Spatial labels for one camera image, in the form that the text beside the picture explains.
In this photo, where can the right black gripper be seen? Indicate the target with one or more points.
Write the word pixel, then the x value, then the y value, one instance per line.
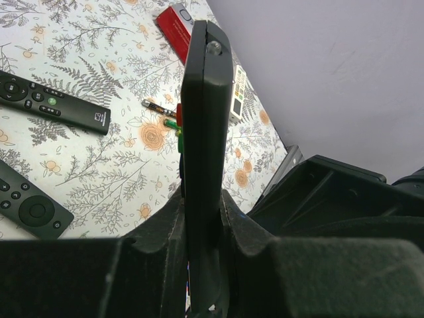
pixel 321 191

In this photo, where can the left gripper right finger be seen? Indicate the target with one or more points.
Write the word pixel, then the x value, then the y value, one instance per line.
pixel 371 267

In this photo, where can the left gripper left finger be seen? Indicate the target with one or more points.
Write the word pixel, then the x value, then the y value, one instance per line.
pixel 142 274

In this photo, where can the large black remote control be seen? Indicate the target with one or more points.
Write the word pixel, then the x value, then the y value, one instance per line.
pixel 206 100

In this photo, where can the short black remote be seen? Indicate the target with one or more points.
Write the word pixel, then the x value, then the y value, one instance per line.
pixel 30 208

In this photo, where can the small white remote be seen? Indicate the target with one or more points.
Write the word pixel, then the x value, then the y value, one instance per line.
pixel 237 98

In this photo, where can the slim black remote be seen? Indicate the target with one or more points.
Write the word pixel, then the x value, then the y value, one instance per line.
pixel 36 99

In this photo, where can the black orange battery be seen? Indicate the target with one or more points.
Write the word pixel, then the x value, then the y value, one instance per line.
pixel 159 109

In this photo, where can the red toothpaste box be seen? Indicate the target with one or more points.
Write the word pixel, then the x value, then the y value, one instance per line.
pixel 177 23

